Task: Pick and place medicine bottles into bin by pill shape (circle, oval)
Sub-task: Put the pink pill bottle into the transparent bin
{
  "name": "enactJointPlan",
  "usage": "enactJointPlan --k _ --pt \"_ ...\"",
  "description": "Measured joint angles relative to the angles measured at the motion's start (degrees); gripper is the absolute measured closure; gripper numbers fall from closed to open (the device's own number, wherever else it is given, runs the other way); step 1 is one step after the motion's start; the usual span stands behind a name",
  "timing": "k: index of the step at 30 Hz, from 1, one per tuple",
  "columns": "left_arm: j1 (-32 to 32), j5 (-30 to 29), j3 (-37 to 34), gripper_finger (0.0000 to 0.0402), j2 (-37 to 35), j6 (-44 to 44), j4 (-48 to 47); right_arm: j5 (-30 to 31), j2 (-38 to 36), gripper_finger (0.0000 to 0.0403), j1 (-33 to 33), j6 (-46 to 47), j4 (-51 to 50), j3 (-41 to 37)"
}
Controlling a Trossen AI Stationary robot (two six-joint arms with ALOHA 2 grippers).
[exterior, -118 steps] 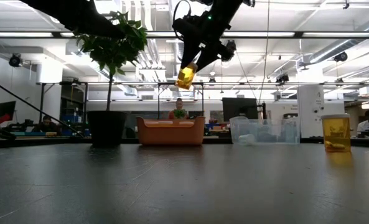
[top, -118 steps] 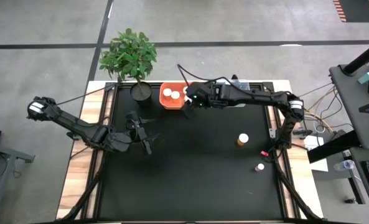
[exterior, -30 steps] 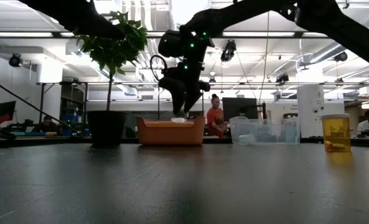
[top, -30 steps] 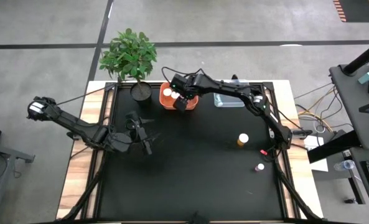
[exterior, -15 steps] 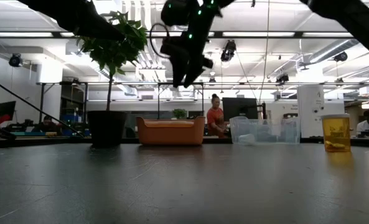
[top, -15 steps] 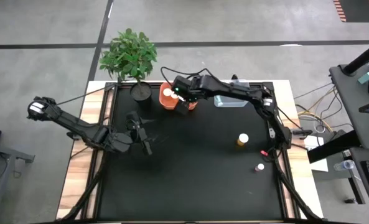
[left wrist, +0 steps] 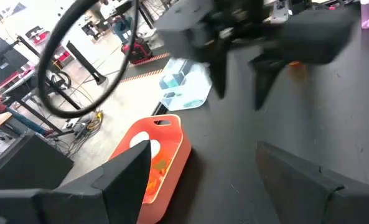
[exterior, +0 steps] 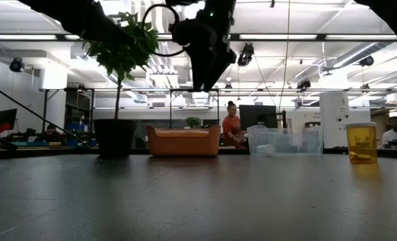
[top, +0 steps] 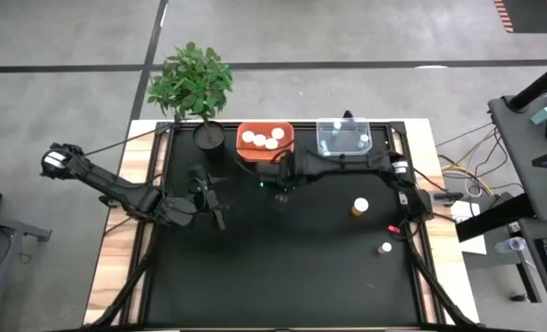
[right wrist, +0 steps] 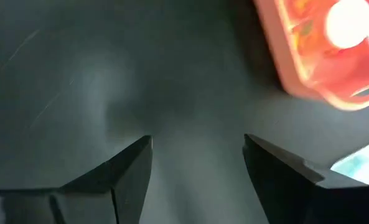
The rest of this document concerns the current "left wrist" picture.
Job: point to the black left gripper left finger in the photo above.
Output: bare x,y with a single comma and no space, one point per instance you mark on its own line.
78,202

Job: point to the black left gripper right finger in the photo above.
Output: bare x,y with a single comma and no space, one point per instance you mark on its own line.
311,199

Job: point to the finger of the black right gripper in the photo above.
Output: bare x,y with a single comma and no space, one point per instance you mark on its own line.
263,77
221,74

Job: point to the orange pill bottle white cap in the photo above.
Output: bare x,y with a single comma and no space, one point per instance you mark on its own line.
155,149
297,67

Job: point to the small teal pill bottle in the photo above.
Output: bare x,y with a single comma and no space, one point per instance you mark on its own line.
171,82

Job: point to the clear plastic bin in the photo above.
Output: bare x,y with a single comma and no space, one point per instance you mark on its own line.
193,84

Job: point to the orange plastic bin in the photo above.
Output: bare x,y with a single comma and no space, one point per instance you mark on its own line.
178,149

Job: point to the black computer tower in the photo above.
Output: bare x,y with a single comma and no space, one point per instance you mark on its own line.
25,165

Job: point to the black mat striped edge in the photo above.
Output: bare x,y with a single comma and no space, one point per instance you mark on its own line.
147,74

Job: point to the red and black machine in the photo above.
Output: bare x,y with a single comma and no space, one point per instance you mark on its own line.
137,51

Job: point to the black floor stand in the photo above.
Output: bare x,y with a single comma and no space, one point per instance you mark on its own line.
84,62

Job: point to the black monitor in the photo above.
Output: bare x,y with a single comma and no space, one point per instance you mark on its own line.
0,62

